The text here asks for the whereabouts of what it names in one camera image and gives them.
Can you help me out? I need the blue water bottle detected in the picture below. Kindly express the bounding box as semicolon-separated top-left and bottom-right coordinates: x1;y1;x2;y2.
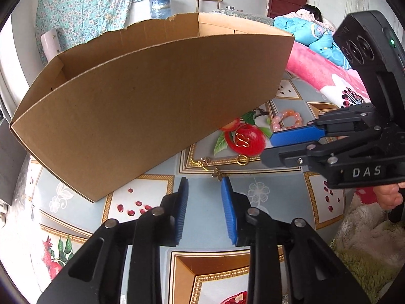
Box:
149;0;173;21

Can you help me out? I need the person's right hand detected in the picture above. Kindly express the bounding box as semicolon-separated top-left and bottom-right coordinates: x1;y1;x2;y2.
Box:
373;182;405;210

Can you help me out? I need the grey cabinet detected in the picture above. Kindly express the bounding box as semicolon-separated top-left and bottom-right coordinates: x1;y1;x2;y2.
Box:
0;123;27;203

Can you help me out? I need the pink floral blanket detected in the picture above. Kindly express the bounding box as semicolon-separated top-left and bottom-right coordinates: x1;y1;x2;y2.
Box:
286;43;374;108

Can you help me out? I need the light blue quilt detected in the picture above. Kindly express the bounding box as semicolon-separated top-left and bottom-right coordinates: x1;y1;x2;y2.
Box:
274;16;352;70

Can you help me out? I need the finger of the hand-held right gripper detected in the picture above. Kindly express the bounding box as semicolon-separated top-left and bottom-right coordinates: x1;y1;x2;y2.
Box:
261;128;385;168
270;103;378;148

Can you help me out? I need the white fluffy blanket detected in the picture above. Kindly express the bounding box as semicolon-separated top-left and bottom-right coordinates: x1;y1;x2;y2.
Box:
342;193;399;248

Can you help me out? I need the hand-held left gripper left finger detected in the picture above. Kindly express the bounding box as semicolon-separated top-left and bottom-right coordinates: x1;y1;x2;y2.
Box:
36;177;190;304

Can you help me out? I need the green fluffy rug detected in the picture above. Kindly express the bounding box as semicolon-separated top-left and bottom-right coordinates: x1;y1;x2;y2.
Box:
329;228;402;304

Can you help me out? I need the teal floral wall cloth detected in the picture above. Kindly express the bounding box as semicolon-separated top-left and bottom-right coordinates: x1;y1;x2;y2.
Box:
35;0;143;64

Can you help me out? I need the brown cardboard box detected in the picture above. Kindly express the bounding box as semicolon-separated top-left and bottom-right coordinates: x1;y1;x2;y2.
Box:
9;12;295;203

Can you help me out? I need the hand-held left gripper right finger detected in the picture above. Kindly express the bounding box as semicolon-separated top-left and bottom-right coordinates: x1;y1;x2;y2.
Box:
220;177;371;304

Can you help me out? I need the gold chain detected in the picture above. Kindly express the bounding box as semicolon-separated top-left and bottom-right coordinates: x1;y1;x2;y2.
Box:
189;158;212;172

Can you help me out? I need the pink bead bracelet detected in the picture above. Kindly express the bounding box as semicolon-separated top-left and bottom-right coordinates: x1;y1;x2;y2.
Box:
269;109;303;132

